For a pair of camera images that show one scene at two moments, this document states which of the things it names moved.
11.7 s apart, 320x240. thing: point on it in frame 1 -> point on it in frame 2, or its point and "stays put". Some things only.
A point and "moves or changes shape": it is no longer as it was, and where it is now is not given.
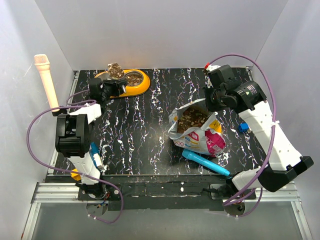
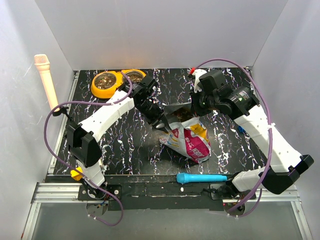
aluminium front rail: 52,193 stays put
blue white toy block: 243,127 stays put
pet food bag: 194,127 moves or changes shape
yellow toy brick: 76,177 stays put
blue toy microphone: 204,162 -> 182,178
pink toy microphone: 42,63 stays put
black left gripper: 118,86 -> 158,117
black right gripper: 211,107 -> 196,109
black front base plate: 169,193 stays put
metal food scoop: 115,71 -> 160,125
